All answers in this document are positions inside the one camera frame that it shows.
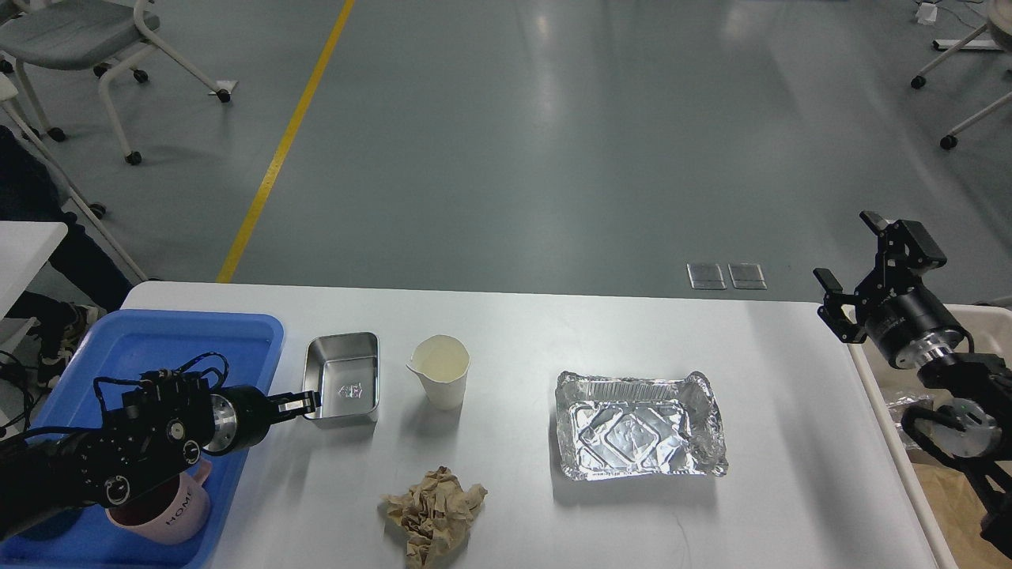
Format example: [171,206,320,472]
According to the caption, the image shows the white folding chair frame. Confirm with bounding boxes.
[1,75,149,282]

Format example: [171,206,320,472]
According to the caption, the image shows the white paper cup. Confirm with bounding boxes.
[407,334,470,410]

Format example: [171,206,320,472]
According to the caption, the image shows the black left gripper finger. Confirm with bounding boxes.
[269,391,321,421]

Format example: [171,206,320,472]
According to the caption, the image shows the floor socket plate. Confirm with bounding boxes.
[727,263,768,289]
[686,262,727,291]

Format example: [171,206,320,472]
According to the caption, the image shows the white side table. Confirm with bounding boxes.
[1,220,66,316]

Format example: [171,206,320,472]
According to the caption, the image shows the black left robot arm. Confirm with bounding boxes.
[1,357,322,539]

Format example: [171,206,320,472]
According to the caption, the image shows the floor socket plate right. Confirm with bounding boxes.
[727,263,768,289]

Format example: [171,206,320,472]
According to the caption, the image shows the beige plastic bin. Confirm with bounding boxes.
[840,304,1012,569]

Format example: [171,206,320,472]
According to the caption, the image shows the white chair legs right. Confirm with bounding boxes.
[911,0,1012,151]

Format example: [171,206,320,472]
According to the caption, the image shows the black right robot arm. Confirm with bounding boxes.
[814,210,1010,556]

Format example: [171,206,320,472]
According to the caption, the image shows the aluminium foil tray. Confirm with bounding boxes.
[554,371,729,481]

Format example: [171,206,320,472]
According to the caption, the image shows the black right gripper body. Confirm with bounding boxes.
[854,277,969,370]

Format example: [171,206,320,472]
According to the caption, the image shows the crumpled foil in bin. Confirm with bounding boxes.
[886,395,934,451]

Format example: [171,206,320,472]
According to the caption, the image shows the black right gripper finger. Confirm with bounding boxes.
[860,210,947,281]
[814,269,867,345]

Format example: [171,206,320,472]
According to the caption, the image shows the stainless steel rectangular box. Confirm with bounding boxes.
[303,332,380,429]

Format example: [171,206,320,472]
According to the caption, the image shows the grey office chair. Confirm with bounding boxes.
[1,1,231,165]

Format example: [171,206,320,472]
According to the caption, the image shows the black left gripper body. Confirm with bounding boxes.
[207,386,270,456]

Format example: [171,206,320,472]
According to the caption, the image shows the crumpled brown paper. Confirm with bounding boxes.
[382,465,488,568]

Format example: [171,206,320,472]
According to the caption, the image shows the brown paper in bin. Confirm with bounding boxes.
[913,463,1011,568]

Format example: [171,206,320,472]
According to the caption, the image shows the floor socket plate left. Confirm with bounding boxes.
[686,262,727,291]

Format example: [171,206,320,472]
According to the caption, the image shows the blue plastic tray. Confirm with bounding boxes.
[1,309,285,568]

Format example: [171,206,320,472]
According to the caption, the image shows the pink HOME mug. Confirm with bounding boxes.
[106,458,213,546]

